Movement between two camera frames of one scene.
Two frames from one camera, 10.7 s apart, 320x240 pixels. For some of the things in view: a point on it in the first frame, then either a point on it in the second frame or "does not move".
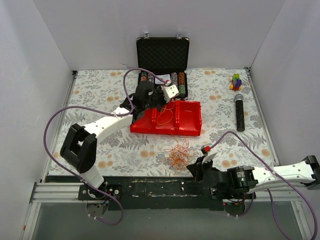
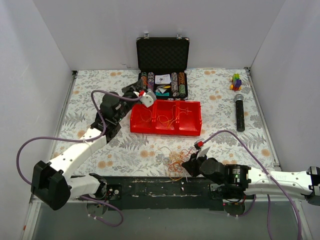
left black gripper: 155,97 -> 136,87
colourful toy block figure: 235,82 does not move
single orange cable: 159,115 -> 151,115
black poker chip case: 168,58 does not move
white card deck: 164,77 does not move
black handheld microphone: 239,99 does not move
